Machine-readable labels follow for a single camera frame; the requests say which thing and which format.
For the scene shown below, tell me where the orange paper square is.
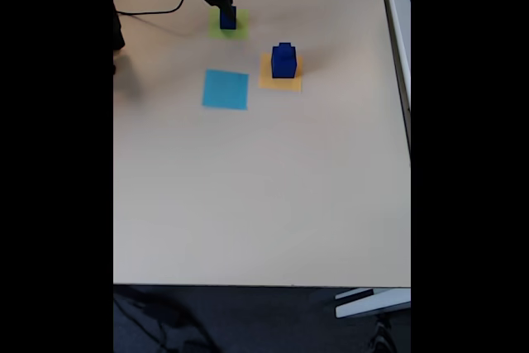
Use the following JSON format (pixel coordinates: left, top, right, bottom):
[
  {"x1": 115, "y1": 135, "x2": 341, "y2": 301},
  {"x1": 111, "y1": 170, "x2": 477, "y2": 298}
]
[{"x1": 258, "y1": 53, "x2": 303, "y2": 93}]

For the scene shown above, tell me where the large blue cube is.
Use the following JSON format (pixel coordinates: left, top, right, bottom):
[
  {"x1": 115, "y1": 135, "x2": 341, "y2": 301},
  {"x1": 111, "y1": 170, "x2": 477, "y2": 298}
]
[{"x1": 271, "y1": 45, "x2": 298, "y2": 80}]

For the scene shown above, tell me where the medium blue cube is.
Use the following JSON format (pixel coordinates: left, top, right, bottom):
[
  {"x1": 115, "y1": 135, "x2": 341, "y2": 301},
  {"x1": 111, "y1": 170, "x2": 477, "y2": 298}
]
[{"x1": 219, "y1": 5, "x2": 238, "y2": 31}]

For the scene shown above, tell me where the light blue paper square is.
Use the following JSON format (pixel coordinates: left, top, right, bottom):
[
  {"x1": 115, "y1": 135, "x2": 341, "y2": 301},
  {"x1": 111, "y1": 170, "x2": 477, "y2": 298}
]
[{"x1": 201, "y1": 69, "x2": 250, "y2": 112}]

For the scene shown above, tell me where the green paper square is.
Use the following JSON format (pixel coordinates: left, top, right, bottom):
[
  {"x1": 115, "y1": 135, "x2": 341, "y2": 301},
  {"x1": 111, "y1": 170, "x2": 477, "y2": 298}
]
[{"x1": 207, "y1": 7, "x2": 250, "y2": 42}]

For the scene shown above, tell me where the white table foot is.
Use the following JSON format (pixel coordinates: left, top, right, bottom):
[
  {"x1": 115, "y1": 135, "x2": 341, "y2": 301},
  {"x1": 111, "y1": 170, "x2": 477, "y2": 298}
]
[{"x1": 334, "y1": 288, "x2": 412, "y2": 320}]

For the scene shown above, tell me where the white neighbouring table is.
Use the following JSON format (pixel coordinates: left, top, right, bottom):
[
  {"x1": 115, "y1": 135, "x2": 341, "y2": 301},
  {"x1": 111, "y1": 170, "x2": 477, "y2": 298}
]
[{"x1": 375, "y1": 0, "x2": 412, "y2": 168}]

